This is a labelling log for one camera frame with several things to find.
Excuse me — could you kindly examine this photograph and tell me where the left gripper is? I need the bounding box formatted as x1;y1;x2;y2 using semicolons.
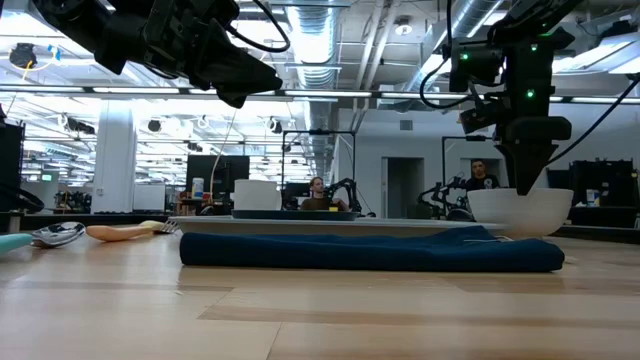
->
143;0;284;109

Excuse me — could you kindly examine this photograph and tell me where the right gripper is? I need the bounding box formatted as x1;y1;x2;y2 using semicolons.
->
493;40;574;197

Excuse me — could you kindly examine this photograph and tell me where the white handled soup mug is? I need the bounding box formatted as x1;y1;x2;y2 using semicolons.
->
467;187;575;240

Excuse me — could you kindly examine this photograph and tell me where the orange handled utensil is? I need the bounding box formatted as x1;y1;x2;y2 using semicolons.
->
85;224;154;244

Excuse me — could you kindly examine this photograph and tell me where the teal handled metal spoon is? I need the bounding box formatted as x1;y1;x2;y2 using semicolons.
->
0;221;87;258

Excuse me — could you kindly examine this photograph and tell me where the grey plastic tray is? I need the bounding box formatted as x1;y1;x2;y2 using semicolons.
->
172;214;506;239

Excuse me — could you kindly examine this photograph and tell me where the person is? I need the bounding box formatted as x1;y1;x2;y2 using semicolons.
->
464;158;501;192
299;175;350;212

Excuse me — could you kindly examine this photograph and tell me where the black monitor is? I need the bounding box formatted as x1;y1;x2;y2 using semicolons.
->
185;154;251;215

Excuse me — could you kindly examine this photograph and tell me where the white square pillar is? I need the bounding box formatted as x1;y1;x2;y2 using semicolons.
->
91;99;139;215

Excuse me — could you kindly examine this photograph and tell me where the black cabinet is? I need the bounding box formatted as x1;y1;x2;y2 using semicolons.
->
0;122;26;214

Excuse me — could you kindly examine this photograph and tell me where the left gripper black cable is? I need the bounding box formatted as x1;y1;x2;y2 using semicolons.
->
224;0;292;54

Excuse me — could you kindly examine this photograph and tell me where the black gantry frame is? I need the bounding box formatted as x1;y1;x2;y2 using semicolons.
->
441;134;501;211
281;129;357;212

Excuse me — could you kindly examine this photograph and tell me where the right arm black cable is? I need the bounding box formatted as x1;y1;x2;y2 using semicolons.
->
547;77;640;166

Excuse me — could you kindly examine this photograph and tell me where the silver ventilation duct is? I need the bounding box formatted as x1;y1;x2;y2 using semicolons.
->
287;0;342;177

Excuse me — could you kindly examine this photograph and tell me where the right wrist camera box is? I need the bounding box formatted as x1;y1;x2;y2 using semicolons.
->
448;38;504;94

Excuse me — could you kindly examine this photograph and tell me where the ceiling cable reel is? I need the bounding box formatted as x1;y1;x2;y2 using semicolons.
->
8;42;39;70

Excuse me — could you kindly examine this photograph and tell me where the black looped cable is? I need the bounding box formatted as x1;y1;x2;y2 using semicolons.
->
0;182;46;214

